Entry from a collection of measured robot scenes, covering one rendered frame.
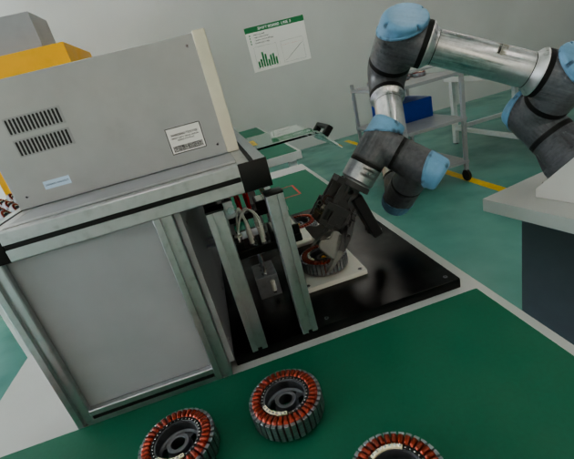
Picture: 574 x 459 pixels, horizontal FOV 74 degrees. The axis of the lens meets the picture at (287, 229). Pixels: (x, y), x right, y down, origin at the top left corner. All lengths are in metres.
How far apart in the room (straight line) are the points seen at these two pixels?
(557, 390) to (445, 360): 0.15
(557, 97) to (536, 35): 7.25
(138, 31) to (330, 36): 2.76
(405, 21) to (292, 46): 5.28
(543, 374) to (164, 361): 0.60
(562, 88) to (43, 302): 1.17
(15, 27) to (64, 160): 4.11
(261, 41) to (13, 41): 3.11
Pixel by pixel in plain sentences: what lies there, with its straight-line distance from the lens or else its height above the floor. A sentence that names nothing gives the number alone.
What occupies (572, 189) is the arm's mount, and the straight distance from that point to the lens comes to 1.21.
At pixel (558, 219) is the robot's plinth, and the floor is 0.74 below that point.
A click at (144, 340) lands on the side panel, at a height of 0.87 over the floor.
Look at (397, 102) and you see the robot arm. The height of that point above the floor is 1.08.
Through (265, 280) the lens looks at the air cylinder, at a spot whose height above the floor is 0.82.
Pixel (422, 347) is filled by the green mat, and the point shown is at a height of 0.75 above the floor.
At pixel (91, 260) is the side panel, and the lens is 0.66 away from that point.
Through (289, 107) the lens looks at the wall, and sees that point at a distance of 6.28.
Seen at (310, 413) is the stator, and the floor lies 0.78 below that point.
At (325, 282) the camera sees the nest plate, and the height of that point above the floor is 0.78.
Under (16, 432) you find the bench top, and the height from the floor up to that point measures 0.75.
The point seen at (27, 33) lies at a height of 2.12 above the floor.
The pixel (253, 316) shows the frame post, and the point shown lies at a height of 0.84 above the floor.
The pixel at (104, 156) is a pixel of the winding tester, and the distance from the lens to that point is 0.74.
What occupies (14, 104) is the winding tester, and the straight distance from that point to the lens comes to 0.77.
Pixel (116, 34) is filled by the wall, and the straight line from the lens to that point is 6.24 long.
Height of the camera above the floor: 1.23
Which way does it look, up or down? 22 degrees down
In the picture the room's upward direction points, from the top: 15 degrees counter-clockwise
